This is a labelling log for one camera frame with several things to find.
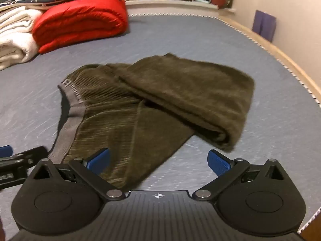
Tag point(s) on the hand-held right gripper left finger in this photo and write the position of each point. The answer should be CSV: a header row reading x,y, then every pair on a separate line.
x,y
98,159

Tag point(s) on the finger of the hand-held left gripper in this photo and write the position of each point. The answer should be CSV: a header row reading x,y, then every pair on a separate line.
x,y
5,151
30,155

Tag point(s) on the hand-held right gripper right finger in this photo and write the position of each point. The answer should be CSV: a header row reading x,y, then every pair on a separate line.
x,y
218,162

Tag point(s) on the red folded blanket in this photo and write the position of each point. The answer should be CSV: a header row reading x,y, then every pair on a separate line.
x,y
80,22

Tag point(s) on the wooden bed frame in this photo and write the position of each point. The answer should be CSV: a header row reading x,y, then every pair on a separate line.
x,y
288,62

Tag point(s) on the purple paper sheet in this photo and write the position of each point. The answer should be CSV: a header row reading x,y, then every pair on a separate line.
x,y
263,25

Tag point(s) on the white folded blanket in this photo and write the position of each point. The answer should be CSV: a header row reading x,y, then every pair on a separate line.
x,y
15,45

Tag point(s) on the grey window ledge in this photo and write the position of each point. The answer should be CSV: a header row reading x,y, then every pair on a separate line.
x,y
175,6

